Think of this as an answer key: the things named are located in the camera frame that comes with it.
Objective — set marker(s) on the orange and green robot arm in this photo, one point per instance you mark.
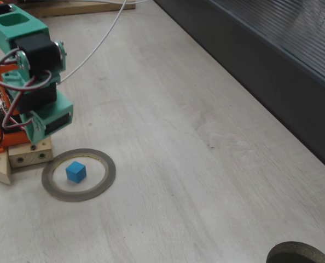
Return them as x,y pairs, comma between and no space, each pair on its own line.
17,30

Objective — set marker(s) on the grey ribbed desk divider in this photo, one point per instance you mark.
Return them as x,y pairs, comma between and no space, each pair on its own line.
261,68

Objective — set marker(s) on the blue cube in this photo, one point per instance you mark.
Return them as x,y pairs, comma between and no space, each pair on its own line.
75,172

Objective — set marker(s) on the wooden base block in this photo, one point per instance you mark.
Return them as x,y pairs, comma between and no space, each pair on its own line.
28,159

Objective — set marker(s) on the thin brown wooden board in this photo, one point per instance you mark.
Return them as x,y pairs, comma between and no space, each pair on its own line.
69,9

